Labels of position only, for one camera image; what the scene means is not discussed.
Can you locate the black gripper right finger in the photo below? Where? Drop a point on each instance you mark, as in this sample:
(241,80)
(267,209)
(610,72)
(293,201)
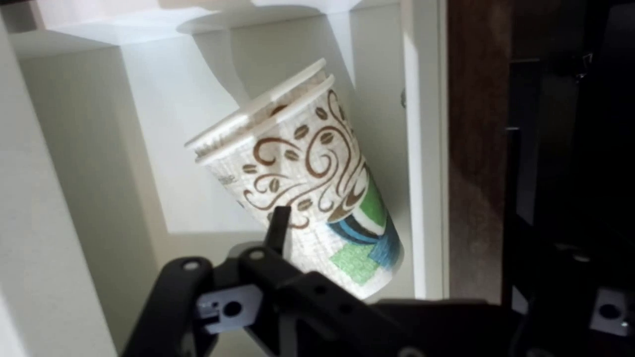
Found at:
(589,310)

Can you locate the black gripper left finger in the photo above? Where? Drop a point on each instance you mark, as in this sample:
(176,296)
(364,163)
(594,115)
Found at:
(180,304)

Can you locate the open drawer with brown front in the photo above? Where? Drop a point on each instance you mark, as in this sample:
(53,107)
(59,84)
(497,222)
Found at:
(100,165)

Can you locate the printed paper coffee cup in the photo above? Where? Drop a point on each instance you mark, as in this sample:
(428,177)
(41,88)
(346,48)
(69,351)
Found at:
(311,171)

